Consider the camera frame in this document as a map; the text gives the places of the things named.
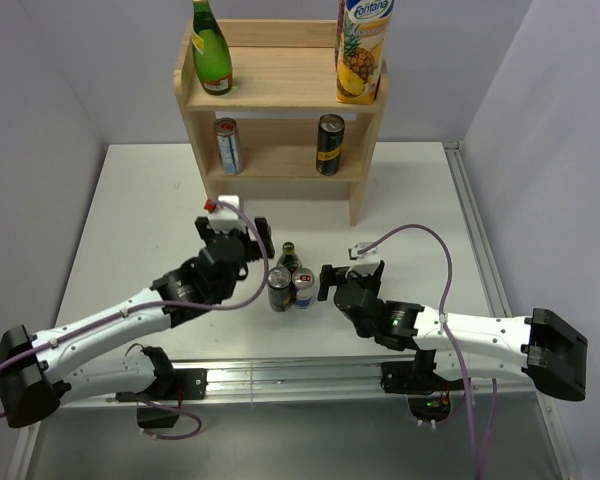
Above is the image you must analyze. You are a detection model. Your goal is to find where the silver energy drink can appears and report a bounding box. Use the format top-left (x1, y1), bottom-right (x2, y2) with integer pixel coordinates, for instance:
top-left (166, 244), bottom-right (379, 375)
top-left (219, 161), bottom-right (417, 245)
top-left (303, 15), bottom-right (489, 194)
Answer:
top-left (214, 117), bottom-right (244, 175)

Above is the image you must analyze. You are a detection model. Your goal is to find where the aluminium side rail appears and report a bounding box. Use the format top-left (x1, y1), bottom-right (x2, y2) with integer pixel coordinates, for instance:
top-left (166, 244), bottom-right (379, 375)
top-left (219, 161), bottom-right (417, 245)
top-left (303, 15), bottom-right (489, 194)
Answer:
top-left (442, 142), bottom-right (512, 317)

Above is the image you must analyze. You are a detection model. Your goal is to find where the aluminium front rail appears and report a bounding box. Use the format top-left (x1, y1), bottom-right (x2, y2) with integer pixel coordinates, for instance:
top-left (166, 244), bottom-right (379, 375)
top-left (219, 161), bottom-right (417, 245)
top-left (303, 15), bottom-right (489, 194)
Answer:
top-left (59, 352), bottom-right (388, 408)

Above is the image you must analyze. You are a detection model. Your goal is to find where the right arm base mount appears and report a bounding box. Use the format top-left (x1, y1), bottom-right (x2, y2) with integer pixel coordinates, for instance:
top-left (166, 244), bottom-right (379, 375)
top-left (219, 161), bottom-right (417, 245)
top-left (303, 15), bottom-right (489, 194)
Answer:
top-left (380, 361), bottom-right (452, 426)

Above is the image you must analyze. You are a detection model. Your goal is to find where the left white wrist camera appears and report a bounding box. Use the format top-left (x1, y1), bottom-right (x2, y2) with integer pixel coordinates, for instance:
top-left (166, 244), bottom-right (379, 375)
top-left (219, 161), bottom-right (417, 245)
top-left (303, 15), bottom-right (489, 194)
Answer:
top-left (204, 195), bottom-right (246, 233)

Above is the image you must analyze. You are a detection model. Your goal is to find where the pineapple juice carton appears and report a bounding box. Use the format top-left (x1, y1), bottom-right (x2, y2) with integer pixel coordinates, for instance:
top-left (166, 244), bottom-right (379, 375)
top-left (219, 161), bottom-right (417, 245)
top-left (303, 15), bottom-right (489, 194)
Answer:
top-left (335, 0), bottom-right (395, 105)

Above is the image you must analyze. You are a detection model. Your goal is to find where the wooden two-tier shelf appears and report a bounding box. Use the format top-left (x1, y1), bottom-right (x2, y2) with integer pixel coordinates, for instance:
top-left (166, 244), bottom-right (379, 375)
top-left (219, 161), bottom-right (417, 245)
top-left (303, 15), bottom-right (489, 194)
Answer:
top-left (173, 19), bottom-right (390, 225)

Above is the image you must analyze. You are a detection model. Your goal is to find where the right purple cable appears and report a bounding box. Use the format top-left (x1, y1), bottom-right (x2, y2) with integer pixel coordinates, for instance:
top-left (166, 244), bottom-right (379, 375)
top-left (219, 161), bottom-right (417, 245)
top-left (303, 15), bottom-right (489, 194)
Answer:
top-left (367, 223), bottom-right (499, 480)

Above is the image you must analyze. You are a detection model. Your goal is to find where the dark black yellow can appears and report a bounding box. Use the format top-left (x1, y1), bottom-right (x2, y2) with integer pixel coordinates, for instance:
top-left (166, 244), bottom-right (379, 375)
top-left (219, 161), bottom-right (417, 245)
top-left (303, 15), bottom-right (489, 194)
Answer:
top-left (316, 114), bottom-right (345, 176)

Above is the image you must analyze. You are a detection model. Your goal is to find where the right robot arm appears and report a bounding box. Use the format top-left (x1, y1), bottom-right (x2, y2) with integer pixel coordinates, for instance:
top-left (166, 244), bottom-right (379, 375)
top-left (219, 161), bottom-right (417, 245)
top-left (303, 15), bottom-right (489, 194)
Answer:
top-left (317, 265), bottom-right (588, 402)

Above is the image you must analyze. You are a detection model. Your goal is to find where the black beverage can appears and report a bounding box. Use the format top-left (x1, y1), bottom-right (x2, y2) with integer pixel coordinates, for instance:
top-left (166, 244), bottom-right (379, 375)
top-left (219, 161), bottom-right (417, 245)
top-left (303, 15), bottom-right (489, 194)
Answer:
top-left (267, 266), bottom-right (292, 312)

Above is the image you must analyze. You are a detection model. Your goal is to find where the blue silver energy can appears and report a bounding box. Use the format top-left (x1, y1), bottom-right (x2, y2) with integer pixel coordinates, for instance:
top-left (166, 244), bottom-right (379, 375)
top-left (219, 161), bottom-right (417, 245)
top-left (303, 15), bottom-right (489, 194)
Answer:
top-left (292, 268), bottom-right (315, 309)

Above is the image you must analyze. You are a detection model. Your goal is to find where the green bottle red label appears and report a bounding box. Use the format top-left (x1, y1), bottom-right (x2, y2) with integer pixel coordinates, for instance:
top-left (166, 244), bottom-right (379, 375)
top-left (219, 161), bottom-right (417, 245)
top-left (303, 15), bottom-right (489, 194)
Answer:
top-left (277, 241), bottom-right (302, 275)

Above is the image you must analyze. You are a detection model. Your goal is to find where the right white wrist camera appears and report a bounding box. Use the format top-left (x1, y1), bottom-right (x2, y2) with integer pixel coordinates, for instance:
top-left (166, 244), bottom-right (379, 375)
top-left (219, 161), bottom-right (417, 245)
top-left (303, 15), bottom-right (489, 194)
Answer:
top-left (346, 242), bottom-right (383, 277)

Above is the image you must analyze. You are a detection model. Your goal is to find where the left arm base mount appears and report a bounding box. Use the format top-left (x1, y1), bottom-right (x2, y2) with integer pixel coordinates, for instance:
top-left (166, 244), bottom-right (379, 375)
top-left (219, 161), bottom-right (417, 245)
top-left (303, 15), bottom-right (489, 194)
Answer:
top-left (115, 368), bottom-right (208, 431)

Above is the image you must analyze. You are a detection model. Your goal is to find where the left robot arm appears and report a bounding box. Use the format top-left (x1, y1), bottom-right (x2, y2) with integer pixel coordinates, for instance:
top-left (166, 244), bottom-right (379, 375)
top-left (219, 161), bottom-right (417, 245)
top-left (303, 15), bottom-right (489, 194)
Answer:
top-left (0, 217), bottom-right (275, 428)

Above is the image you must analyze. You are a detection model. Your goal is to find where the green Perrier glass bottle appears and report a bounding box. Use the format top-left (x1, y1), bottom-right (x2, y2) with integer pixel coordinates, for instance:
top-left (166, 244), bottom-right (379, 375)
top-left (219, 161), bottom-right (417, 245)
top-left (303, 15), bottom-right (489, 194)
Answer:
top-left (192, 1), bottom-right (233, 96)

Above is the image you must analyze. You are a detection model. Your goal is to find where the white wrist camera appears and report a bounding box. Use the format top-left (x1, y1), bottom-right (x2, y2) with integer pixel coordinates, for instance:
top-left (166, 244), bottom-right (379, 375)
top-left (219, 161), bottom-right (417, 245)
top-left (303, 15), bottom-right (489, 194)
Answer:
top-left (204, 195), bottom-right (246, 233)
top-left (346, 242), bottom-right (383, 277)

